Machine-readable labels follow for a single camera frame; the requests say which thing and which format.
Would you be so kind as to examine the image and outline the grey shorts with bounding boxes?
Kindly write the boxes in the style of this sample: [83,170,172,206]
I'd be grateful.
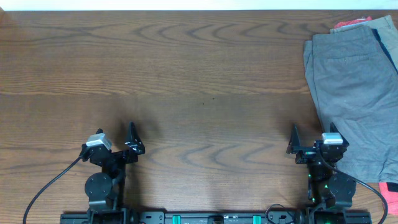
[303,27,397,182]

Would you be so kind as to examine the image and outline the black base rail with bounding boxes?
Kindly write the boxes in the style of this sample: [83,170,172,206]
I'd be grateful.
[60,210,372,224]

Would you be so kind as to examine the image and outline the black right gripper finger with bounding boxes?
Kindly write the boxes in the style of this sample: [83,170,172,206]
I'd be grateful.
[330,123,349,146]
[286,124,300,154]

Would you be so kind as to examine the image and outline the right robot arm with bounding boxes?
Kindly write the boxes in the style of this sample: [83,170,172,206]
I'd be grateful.
[286,123,356,223]

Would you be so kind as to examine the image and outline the red garment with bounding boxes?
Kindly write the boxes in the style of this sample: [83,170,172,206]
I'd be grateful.
[333,16,398,216]

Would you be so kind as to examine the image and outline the navy blue shorts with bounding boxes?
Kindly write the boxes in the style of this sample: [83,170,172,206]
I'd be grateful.
[372,29,397,72]

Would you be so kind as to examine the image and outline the black looped cable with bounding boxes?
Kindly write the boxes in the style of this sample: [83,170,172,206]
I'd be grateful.
[264,203,296,224]

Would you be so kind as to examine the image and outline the khaki shorts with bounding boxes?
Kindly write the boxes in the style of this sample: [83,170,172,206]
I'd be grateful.
[330,15,397,68]

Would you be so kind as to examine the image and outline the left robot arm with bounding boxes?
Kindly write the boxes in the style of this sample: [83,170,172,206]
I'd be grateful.
[80,122,145,223]

